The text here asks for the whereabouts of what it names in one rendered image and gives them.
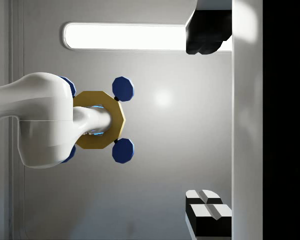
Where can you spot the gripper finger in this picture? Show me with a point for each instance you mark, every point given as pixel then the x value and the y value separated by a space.
pixel 210 222
pixel 210 27

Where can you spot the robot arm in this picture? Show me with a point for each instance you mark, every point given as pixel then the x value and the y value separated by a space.
pixel 42 117

